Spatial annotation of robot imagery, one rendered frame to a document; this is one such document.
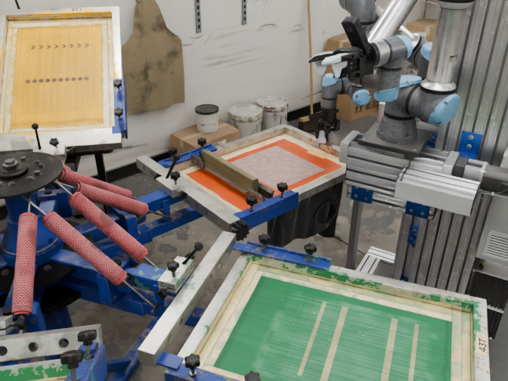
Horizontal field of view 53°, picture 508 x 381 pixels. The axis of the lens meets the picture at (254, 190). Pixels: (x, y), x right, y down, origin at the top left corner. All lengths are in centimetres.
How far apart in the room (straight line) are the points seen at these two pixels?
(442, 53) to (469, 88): 31
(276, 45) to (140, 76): 147
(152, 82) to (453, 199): 286
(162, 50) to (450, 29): 275
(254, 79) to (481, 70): 313
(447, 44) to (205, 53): 295
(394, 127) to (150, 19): 254
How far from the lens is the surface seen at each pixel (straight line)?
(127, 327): 297
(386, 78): 161
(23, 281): 152
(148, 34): 409
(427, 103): 184
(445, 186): 189
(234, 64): 469
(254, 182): 206
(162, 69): 417
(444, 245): 235
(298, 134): 265
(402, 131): 196
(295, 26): 511
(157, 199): 199
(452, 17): 178
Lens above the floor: 206
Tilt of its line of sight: 30 degrees down
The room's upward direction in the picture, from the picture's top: straight up
